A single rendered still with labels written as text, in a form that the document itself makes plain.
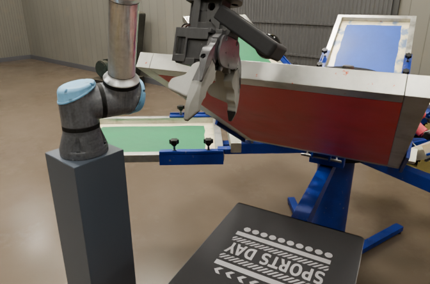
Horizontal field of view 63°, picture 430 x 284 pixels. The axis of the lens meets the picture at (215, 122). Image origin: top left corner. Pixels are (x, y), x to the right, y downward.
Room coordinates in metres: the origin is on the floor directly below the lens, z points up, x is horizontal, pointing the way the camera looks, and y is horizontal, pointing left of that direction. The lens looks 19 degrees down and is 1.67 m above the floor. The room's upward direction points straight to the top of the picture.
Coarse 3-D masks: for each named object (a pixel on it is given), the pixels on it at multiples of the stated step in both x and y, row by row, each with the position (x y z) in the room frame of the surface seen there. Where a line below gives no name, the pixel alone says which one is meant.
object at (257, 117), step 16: (208, 96) 0.87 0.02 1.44; (240, 96) 0.79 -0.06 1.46; (256, 96) 0.76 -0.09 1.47; (224, 112) 0.99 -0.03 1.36; (240, 112) 0.94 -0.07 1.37; (256, 112) 0.89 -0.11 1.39; (272, 112) 0.85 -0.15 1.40; (240, 128) 1.17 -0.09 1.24; (256, 128) 1.09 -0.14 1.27; (272, 128) 1.03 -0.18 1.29; (288, 128) 0.97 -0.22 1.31; (288, 144) 1.22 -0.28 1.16; (304, 144) 1.14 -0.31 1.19
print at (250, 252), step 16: (240, 240) 0.93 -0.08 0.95; (256, 240) 0.93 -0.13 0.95; (272, 240) 0.93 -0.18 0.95; (288, 240) 0.93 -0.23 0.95; (224, 256) 0.85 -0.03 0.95; (240, 256) 0.85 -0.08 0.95; (256, 256) 0.85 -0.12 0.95; (272, 256) 0.85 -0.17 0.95; (288, 256) 0.85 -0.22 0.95; (304, 256) 0.85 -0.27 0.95; (320, 256) 0.85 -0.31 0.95; (224, 272) 0.79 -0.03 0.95; (240, 272) 0.79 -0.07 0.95; (256, 272) 0.79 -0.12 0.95; (272, 272) 0.79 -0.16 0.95; (288, 272) 0.79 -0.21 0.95; (304, 272) 0.79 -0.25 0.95; (320, 272) 0.79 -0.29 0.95
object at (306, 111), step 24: (288, 96) 0.70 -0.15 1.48; (312, 96) 0.66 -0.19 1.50; (336, 96) 0.62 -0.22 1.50; (312, 120) 0.82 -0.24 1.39; (336, 120) 0.77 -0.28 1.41; (360, 120) 0.72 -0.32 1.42; (384, 120) 0.68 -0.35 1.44; (312, 144) 1.10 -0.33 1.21; (336, 144) 1.00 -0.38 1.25; (360, 144) 0.92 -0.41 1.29; (384, 144) 0.85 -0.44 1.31
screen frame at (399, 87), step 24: (168, 72) 0.77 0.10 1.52; (264, 72) 0.66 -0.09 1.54; (288, 72) 0.64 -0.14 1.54; (312, 72) 0.62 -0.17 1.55; (336, 72) 0.61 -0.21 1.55; (360, 72) 0.59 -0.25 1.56; (384, 72) 0.57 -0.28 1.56; (360, 96) 0.59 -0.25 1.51; (384, 96) 0.56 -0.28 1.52; (408, 96) 0.54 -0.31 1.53; (408, 120) 0.64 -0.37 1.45; (408, 144) 0.79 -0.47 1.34
